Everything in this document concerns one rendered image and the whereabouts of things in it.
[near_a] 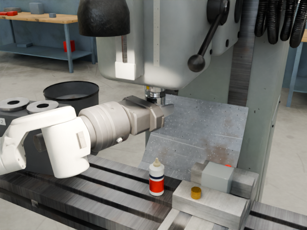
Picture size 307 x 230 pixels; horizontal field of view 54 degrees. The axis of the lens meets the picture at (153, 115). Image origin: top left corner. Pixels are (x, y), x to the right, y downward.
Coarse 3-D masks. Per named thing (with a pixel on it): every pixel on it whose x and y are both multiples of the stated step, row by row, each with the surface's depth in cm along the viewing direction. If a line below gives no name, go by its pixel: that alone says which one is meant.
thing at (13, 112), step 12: (0, 108) 88; (12, 108) 88; (24, 108) 90; (36, 108) 87; (48, 108) 87; (0, 120) 88; (0, 132) 90; (36, 132) 86; (24, 144) 89; (36, 156) 90; (48, 156) 88; (36, 168) 92; (48, 168) 90
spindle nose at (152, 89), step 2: (146, 86) 67; (146, 88) 67; (150, 88) 66; (152, 88) 66; (154, 88) 66; (156, 88) 66; (158, 88) 66; (160, 88) 66; (146, 90) 67; (148, 90) 66; (150, 90) 66; (152, 90) 66; (154, 90) 66; (156, 90) 66; (158, 90) 66; (160, 90) 66; (162, 90) 66; (164, 90) 67; (152, 92) 66; (154, 92) 66; (156, 92) 66; (158, 92) 66
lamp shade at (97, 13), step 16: (80, 0) 40; (96, 0) 39; (112, 0) 39; (80, 16) 40; (96, 16) 39; (112, 16) 39; (128, 16) 41; (80, 32) 41; (96, 32) 40; (112, 32) 40; (128, 32) 42
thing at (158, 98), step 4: (148, 92) 70; (148, 96) 67; (152, 96) 67; (156, 96) 67; (160, 96) 67; (164, 96) 68; (148, 100) 68; (152, 100) 67; (156, 100) 67; (160, 100) 67
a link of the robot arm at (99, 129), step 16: (80, 112) 59; (96, 112) 57; (48, 128) 52; (64, 128) 53; (80, 128) 54; (96, 128) 56; (48, 144) 53; (64, 144) 53; (80, 144) 54; (96, 144) 57; (64, 160) 53; (80, 160) 54; (64, 176) 54
